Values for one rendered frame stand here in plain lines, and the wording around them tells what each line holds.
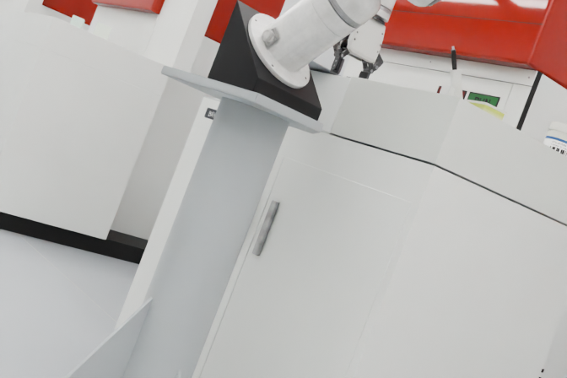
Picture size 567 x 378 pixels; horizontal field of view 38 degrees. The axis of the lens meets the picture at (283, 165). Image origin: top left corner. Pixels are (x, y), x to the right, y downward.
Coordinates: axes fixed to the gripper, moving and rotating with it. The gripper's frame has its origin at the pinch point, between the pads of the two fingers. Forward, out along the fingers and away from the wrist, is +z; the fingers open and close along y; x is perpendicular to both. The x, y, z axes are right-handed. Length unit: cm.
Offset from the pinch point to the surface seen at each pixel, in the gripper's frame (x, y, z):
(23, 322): -70, 25, 97
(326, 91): -0.3, 4.7, 5.8
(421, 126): 34.3, 4.8, 8.4
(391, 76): -49, -58, -15
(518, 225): 42, -28, 20
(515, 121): 7, -58, -9
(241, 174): 14.2, 29.4, 31.4
